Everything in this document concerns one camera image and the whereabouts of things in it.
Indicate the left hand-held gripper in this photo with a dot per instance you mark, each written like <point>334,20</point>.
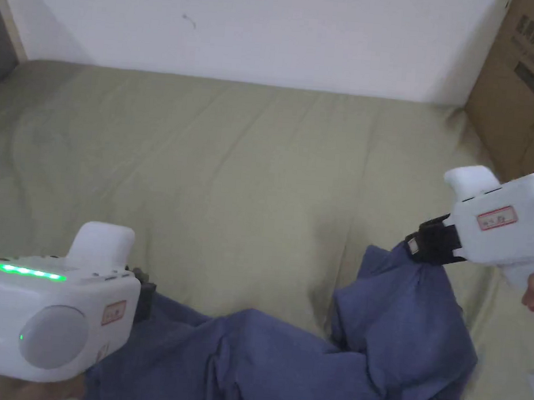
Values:
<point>33,292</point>

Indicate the person's left hand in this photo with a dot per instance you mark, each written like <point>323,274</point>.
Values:
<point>25,391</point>

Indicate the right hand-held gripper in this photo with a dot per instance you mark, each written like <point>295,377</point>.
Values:
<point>515,219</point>

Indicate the bed with pale green sheet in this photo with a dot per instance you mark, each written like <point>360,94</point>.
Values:
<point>214,168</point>

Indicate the dark blue shirt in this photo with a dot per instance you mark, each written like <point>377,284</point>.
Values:
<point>305,364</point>

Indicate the brown cardboard carton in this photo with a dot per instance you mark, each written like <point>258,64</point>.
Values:
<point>521,86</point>

